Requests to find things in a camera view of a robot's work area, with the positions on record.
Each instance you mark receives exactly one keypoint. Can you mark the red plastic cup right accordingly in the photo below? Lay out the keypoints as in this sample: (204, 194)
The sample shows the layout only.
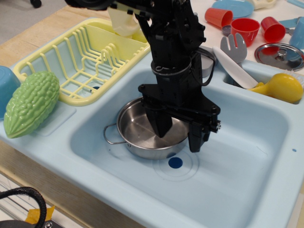
(273, 31)

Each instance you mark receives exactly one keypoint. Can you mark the white plastic knife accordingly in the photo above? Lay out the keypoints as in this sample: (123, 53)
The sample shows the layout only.
(236, 72)

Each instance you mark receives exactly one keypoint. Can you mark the steel pot lid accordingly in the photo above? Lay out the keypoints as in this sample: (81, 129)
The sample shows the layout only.
(280, 55)

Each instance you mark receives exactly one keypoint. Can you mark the blue plastic cup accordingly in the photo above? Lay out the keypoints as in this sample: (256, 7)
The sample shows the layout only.
(297, 38)

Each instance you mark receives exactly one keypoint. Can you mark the cream plastic jug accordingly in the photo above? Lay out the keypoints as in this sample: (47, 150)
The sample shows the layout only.
(123, 24)

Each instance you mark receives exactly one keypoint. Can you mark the yellow plastic drying rack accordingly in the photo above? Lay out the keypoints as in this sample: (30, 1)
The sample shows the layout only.
(88, 59)

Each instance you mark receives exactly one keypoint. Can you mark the grey toy faucet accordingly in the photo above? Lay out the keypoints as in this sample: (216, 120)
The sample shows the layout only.
(207, 59)

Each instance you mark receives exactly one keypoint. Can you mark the grey plastic fork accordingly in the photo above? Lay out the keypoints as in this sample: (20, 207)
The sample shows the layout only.
(235, 47)

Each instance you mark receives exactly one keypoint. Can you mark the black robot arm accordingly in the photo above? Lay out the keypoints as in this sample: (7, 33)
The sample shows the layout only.
(174, 33)

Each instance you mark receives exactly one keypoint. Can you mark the red plastic bowl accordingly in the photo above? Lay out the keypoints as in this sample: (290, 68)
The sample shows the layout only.
(247, 28)

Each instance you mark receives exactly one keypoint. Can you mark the black chair wheel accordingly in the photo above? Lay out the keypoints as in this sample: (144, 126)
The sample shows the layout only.
(36, 3)

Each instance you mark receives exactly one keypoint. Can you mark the red plastic cup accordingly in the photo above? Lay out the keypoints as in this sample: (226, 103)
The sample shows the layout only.
(273, 31)
(219, 17)

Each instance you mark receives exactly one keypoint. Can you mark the yellow dish brush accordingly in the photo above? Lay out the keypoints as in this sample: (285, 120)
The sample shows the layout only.
(287, 86)

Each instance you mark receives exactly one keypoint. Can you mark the blue plastic plate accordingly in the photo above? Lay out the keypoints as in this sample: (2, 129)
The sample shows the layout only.
(239, 8)

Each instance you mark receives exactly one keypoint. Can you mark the stainless steel pot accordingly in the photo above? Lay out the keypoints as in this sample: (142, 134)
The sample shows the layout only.
(139, 138)

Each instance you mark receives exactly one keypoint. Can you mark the orange tape piece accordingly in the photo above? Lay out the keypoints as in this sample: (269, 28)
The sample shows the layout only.
(33, 215)

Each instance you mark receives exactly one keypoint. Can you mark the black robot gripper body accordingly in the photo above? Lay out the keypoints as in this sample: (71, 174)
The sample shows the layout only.
(179, 89)

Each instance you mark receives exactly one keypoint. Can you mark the light blue toy sink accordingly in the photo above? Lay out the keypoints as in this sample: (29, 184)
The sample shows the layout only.
(247, 175)

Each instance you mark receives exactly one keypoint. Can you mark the blue plastic utensil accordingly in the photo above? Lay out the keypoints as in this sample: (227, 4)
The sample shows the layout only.
(290, 23)

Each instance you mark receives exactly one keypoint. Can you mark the cream plastic object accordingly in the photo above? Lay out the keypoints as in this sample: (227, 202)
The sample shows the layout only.
(260, 4)

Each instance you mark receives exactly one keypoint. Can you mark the blue plastic bowl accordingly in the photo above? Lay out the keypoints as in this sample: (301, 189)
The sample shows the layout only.
(8, 85)

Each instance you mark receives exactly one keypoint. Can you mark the red plastic cup left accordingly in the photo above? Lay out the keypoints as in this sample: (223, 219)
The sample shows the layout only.
(219, 17)

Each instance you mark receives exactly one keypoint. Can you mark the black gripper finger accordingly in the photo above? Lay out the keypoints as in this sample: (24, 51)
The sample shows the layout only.
(198, 134)
(159, 119)

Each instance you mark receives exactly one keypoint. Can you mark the green toy bitter melon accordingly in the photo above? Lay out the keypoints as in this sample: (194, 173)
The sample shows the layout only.
(31, 104)

